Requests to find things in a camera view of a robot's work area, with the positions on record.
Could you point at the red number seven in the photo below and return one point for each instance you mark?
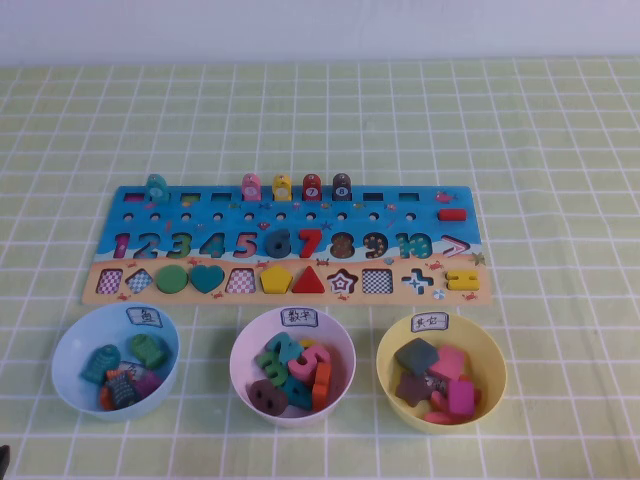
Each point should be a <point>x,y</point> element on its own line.
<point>311,245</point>

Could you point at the paper label inside yellow bowl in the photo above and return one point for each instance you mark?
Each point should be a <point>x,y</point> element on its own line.
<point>438,384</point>

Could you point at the light teal wooden fish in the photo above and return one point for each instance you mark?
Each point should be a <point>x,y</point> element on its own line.
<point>156,189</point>

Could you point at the red triangle piece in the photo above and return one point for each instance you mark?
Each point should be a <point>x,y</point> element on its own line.
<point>309,284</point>

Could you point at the brown wooden fish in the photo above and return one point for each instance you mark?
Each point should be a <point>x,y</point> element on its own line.
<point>342,189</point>

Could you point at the pink trapezoid piece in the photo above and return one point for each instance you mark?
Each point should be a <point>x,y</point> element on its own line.
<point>450,362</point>

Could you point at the dark grey wooden fish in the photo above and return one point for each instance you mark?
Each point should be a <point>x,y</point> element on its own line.
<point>121,392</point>

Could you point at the teal number two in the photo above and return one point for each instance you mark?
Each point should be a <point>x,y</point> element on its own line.
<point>282,345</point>

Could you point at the paper label inside blue bowl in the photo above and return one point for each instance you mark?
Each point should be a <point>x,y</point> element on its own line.
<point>131,369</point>

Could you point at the yellow equals sign piece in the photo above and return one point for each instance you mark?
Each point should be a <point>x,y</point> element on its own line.
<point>462,275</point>

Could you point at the green wooden fish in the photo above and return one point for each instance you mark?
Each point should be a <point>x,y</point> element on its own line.
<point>149,351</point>

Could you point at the red wooden fish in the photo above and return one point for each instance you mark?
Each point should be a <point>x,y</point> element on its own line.
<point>311,189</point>

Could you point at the pink plastic bowl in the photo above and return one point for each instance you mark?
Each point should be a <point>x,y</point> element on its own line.
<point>340,345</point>

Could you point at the yellow wooden fish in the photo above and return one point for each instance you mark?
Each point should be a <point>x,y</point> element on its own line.
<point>282,189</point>

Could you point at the green checkered tablecloth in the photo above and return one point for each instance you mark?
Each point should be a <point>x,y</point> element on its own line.
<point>550,150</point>

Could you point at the magenta rectangle piece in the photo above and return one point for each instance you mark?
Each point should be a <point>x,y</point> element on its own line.
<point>460,397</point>

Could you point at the yellow plastic bowl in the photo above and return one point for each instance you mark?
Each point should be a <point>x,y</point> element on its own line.
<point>490,360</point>

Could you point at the orange wooden fish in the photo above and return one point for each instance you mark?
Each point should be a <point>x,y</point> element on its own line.
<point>104,398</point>

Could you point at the teal number four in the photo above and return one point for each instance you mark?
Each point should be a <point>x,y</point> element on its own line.
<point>300,395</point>

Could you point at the green number three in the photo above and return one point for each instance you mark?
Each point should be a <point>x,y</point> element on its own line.
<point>270,368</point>

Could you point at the orange number piece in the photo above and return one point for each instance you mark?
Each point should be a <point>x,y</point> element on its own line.
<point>323,382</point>

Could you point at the green circle piece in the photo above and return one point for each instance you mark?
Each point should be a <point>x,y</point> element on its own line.
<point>171,280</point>

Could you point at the yellow number piece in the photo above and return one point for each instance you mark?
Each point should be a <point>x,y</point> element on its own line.
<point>306,344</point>

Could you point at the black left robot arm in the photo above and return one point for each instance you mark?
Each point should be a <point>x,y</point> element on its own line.
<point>3,452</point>

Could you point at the dark blue number six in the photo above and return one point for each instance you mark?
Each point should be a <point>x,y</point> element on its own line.
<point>274,247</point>

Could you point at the light blue plastic bowl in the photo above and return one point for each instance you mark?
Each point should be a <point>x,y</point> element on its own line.
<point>75,340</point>

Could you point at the blue ocean puzzle board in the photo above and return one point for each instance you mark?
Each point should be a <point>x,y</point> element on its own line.
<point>350,227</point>

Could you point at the coral pink shape piece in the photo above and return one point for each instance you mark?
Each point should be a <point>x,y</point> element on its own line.
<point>439,401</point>

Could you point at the dark teal wooden fish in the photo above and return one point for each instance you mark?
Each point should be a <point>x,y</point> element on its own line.
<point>100,363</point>

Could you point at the yellow pentagon piece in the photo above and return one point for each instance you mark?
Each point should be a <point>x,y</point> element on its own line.
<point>276,281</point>

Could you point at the paper label on blue bowl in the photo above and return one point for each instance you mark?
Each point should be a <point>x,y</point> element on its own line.
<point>144,317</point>

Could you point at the paper label on pink bowl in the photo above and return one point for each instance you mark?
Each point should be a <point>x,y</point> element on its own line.
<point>300,317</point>

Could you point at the pink number five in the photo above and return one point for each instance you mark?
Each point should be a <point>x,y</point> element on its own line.
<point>310,362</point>

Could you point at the purple wooden fish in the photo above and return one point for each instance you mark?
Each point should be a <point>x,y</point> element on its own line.
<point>149,384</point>

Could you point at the teal heart piece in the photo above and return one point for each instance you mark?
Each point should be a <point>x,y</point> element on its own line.
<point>206,278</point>

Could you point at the dark grey square piece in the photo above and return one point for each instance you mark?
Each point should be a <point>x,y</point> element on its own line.
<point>416,356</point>

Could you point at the red rectangular bar piece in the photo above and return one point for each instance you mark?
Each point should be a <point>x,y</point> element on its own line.
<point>452,215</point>

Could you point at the brown star piece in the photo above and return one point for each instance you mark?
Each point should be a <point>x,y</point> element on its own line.
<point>412,390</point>

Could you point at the paper label on yellow bowl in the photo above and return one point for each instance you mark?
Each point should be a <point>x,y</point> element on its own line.
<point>429,322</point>

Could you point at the brown number eight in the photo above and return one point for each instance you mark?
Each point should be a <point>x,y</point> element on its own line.
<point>268,397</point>

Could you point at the pink wooden fish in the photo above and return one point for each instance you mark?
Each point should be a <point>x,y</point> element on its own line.
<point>250,189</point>

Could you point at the coral pink oval piece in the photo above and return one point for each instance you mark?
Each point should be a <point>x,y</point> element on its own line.
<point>441,417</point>

